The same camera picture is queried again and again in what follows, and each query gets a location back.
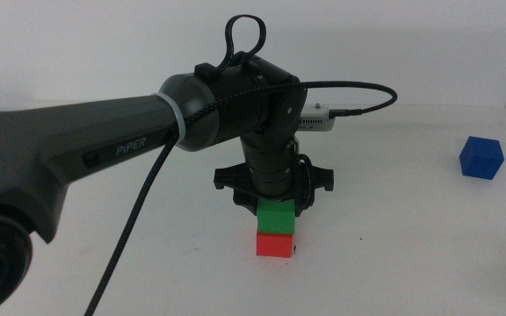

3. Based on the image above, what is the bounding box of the green cube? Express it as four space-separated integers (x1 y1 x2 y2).
256 197 297 236

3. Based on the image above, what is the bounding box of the blue cube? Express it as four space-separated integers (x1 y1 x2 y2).
459 135 505 181

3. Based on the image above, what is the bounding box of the red cube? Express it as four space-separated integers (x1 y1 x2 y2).
256 231 294 259

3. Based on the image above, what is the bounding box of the braided black camera cable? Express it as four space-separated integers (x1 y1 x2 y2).
83 80 399 316

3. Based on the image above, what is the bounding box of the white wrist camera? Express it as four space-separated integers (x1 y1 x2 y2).
299 103 337 133

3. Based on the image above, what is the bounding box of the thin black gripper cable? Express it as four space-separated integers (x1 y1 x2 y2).
295 153 316 217

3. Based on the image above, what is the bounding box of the black looped cable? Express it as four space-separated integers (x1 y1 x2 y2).
223 14 268 74

